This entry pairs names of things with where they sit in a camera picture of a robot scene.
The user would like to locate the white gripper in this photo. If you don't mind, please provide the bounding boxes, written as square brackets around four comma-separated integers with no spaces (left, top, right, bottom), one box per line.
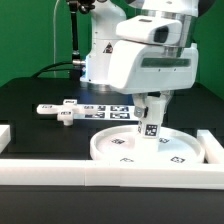
[108,40,198,118]

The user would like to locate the white round table top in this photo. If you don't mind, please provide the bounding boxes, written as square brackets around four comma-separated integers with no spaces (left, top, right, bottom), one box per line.
[90,125,205,165]

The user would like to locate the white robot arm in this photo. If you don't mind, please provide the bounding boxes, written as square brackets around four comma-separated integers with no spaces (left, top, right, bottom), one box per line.
[81,0,216,116]

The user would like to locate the white tag plate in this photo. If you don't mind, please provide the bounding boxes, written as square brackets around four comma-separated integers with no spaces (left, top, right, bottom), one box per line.
[74,105,138,121]

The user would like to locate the white right fence bar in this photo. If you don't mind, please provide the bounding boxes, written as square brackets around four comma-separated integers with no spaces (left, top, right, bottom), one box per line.
[197,130,224,164]

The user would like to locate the white fence bar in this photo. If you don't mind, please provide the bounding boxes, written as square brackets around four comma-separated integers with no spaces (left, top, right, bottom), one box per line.
[0,125,11,154]
[0,159,224,190]
[197,130,224,164]

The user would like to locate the white cross table base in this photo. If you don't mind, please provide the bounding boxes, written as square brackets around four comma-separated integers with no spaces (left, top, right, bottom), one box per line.
[36,99,86,126]

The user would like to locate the white front fence bar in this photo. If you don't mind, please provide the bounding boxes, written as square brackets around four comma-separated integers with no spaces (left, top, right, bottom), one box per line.
[0,159,224,190]

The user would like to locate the white left fence bar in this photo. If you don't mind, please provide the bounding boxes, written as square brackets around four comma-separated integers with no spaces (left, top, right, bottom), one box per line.
[0,125,11,154]

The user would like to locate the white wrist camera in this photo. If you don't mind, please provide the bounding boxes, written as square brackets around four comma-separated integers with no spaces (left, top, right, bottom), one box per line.
[116,16,182,45]

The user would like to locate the black cable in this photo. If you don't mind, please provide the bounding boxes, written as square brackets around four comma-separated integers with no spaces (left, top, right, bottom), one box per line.
[31,60,83,79]

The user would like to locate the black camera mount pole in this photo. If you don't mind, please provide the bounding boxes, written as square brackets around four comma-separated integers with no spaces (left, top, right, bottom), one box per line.
[66,0,95,67]

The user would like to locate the white thin cable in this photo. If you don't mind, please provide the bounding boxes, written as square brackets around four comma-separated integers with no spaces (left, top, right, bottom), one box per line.
[53,0,63,64]

